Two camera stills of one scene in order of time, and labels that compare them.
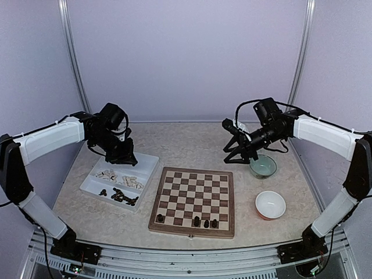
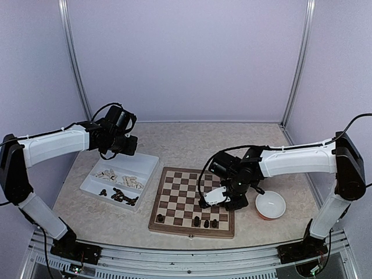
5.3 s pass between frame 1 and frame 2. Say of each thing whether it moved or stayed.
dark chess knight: stayed
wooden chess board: stayed
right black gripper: moved
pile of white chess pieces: stayed
